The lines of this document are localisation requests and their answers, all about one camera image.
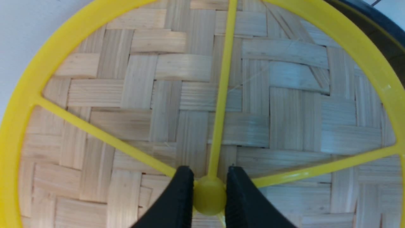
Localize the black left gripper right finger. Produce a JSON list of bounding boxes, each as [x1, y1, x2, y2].
[[225, 166, 295, 228]]

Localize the stainless steel two-handled pot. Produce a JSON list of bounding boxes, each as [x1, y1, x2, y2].
[[326, 0, 405, 86]]

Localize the checkered white tablecloth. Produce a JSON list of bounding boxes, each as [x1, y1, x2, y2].
[[0, 0, 405, 124]]

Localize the woven bamboo lid yellow frame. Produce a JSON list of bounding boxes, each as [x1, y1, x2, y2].
[[1, 0, 404, 228]]

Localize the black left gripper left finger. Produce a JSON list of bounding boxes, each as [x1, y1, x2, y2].
[[132, 166, 194, 228]]

